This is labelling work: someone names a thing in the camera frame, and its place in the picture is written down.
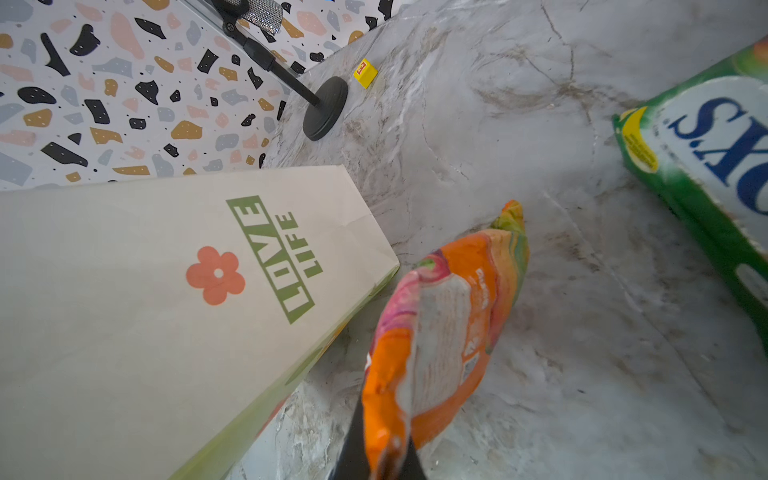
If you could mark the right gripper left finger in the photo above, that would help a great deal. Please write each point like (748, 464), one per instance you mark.
(352, 463)

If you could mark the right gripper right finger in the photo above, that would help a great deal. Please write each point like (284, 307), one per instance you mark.
(411, 468)

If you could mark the orange Fox's candy bag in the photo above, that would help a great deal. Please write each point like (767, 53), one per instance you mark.
(435, 336)

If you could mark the white paper shopping bag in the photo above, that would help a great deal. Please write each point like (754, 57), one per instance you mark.
(151, 329)

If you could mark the yellow-green Fox's candy bag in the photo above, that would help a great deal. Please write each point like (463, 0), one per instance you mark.
(701, 146)

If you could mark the microphone on black stand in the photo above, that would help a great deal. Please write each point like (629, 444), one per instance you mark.
(325, 105)

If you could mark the small yellow cube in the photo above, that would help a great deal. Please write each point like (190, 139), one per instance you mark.
(365, 73)

